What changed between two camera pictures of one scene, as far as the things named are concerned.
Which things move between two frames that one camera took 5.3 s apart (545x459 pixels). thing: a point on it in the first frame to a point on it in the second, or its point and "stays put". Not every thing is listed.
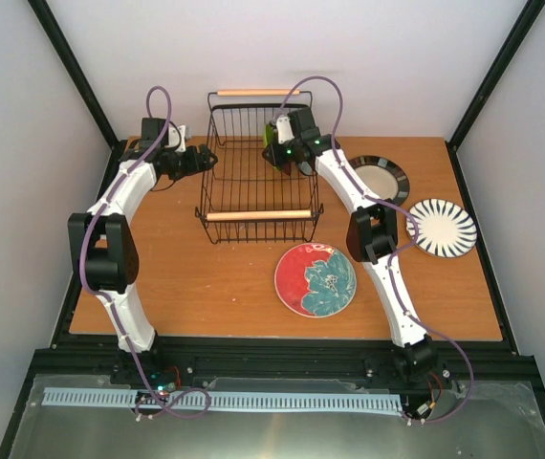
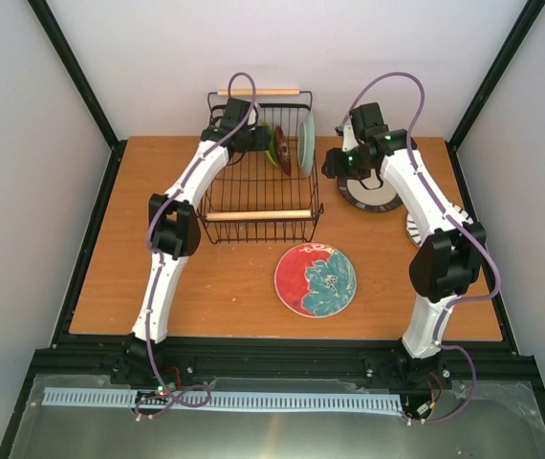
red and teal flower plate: (316, 279) stays put
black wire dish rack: (246, 199) stays put
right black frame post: (489, 83) stays put
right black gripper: (272, 154) to (334, 169)
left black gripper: (193, 166) to (264, 140)
